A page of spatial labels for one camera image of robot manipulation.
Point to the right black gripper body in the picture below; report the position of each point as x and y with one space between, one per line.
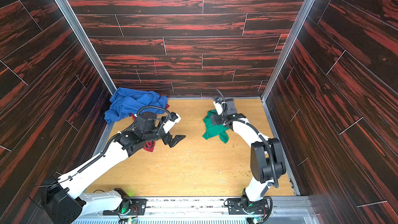
221 120

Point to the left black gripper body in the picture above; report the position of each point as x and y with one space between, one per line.
169 137

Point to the green cloth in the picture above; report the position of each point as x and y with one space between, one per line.
214 130

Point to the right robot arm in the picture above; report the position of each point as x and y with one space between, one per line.
267 163

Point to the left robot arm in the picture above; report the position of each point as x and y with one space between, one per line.
64 198

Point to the dark red cloth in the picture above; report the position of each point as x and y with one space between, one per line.
147 128

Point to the blue cloth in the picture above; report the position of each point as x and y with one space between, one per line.
125 102

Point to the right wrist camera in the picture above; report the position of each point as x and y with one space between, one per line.
219 105

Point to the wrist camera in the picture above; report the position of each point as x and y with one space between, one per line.
219 105
174 119

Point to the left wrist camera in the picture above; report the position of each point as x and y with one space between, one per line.
174 119

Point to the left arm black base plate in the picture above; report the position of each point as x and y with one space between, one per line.
130 207

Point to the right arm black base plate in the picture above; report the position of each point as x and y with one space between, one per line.
244 207

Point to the aluminium front rail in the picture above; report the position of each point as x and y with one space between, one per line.
207 210

